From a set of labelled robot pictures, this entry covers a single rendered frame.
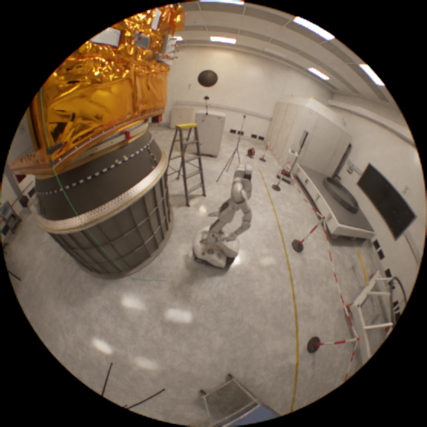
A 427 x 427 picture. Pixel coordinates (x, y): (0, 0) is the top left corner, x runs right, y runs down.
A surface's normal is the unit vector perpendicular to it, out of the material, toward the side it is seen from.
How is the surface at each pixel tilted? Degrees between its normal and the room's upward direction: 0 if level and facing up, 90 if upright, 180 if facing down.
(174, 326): 0
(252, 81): 90
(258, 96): 90
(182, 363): 0
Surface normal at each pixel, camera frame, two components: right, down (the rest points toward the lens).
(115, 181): 0.79, 0.12
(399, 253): -0.99, -0.15
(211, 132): -0.07, 0.72
